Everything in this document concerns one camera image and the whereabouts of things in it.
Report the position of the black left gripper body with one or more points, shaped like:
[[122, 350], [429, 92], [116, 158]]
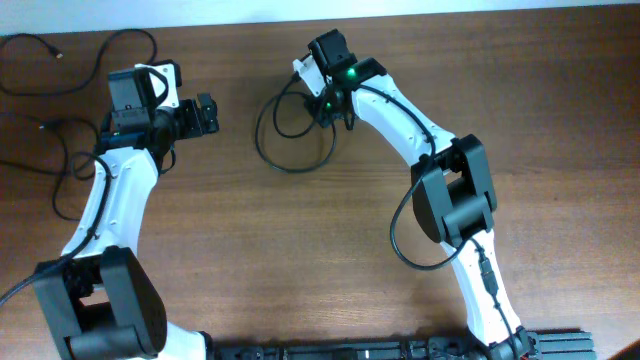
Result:
[[186, 124]]

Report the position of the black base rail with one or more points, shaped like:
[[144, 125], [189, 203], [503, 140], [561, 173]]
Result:
[[400, 350]]

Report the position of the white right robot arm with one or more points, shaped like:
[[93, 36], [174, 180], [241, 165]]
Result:
[[451, 193]]

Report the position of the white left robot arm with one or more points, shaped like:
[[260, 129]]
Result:
[[97, 300]]

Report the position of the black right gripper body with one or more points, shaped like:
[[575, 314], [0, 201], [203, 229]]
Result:
[[323, 109]]

